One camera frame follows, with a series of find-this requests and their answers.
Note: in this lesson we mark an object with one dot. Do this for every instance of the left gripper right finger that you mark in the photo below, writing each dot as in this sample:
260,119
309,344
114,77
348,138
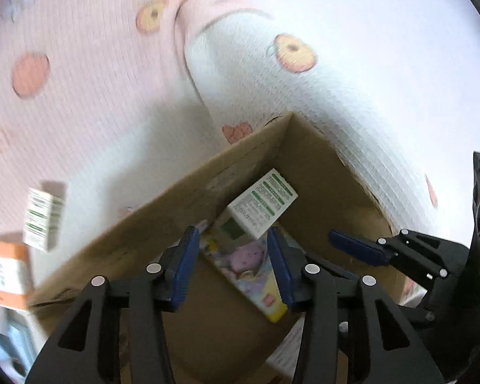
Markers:
345,313

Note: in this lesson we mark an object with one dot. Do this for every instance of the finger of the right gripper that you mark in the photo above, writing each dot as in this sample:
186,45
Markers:
360,247

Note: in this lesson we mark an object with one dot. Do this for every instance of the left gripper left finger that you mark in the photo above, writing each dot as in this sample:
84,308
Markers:
84,346

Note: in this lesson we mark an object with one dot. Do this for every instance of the white green medicine box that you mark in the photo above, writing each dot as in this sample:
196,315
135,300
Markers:
261,205

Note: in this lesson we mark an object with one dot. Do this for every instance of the light blue packet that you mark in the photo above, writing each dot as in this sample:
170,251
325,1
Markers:
17,350

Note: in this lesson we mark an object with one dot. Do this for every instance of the orange white box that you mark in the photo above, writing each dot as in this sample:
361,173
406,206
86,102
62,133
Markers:
16,284

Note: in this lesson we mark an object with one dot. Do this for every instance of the brown cardboard box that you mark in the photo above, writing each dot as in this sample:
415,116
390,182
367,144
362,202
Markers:
219,336

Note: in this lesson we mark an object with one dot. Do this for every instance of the colourful cartoon flat box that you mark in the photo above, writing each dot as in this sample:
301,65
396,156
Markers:
244,262

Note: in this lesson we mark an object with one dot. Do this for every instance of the pink Hello Kitty blanket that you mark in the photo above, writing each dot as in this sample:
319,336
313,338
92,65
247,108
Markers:
108,103

